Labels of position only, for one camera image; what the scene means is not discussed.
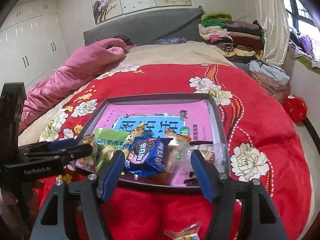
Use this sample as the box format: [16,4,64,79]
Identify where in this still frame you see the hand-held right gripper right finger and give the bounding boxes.
[190,150,293,240]

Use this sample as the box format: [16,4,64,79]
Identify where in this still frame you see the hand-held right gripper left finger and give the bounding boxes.
[30,150,126,240]

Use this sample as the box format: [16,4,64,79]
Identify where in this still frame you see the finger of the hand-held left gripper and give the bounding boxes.
[25,143,93,161]
[19,138,79,154]

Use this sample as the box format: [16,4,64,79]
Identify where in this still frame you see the clear yellow candy packet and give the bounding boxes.
[75,134,98,167]

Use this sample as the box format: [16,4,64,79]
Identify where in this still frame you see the brown chocolate bar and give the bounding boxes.
[184,172,202,187]

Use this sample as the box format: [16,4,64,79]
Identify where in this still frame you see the clear nut snack packet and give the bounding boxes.
[192,142,227,173]

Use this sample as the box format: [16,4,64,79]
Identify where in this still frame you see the green snack packet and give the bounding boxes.
[94,128,129,170]

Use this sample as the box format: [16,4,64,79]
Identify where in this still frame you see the blue cookie packet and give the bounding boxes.
[124,137,173,178]

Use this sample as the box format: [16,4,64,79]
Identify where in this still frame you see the yellow snack packet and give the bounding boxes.
[125,126,145,150]

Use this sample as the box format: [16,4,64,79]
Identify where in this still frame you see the orange cracker packet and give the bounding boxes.
[164,221,203,240]
[164,129,200,174]

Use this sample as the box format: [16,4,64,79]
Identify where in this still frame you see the grey shallow cardboard box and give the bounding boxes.
[69,93,230,188]

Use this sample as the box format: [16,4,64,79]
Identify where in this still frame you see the pink quilt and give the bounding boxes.
[19,38,128,134]

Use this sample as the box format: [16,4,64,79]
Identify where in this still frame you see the red floral blanket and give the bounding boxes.
[32,64,313,240]

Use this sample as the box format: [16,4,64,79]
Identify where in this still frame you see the pink book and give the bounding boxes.
[75,102,220,185]

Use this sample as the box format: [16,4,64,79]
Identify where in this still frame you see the white wardrobe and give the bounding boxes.
[0,0,70,90]

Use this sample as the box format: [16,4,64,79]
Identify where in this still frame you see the floral fabric bundle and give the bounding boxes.
[249,71,291,105]

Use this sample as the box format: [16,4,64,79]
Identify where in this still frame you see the red plastic bag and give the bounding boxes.
[282,95,308,123]

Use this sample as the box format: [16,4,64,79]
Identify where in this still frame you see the dark maroon cloth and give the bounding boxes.
[112,35,137,47]

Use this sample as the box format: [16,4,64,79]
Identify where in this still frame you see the grey crumpled clothes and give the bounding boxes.
[247,59,290,85]

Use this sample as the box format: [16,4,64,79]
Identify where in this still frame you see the beige bed sheet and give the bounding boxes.
[17,41,238,145]

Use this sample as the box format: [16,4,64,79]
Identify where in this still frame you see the grey patterned pillow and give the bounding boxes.
[155,37,187,45]

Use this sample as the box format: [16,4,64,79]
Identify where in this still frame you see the grey headboard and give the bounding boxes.
[83,6,204,47]

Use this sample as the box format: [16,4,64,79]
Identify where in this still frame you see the pile of folded clothes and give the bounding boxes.
[199,12,265,58]

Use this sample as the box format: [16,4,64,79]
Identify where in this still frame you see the purple cloth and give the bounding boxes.
[299,35,314,55]

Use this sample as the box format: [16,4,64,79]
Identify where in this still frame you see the white satin curtain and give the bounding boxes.
[252,0,290,68]

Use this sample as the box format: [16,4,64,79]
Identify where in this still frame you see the barred window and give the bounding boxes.
[276,0,320,55]

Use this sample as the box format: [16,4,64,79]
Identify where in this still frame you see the dark bed frame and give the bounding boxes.
[301,119,320,155]

